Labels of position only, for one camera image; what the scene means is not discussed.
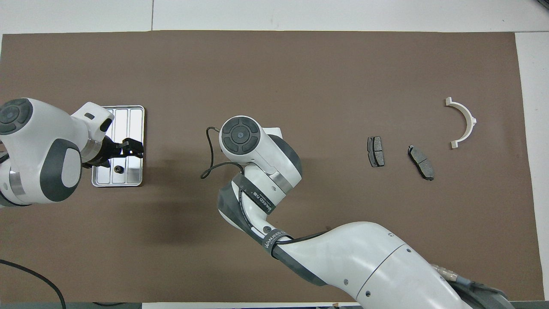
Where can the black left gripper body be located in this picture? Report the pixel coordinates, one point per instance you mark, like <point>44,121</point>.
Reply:
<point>103,152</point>

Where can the small black bearing gear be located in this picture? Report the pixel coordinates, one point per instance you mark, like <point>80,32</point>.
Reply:
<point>119,170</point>

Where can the metal arm base connector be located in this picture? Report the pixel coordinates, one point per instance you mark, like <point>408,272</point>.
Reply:
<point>448,274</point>

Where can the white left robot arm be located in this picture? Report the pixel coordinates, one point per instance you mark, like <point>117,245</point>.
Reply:
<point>38,141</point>

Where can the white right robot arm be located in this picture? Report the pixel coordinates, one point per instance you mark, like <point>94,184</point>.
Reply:
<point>364,257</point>

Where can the silver metal tray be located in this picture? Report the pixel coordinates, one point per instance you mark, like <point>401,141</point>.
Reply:
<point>135,124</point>

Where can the brown table mat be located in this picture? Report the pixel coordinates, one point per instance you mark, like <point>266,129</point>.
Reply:
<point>343,86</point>

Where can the small dark brake pad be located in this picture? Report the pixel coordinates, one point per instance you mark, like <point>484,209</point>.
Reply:
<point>376,152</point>

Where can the large dark brake pad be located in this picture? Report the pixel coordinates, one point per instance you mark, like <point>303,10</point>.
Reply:
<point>421,163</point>

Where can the white semicircular bracket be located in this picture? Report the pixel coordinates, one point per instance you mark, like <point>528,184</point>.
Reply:
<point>465,113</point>

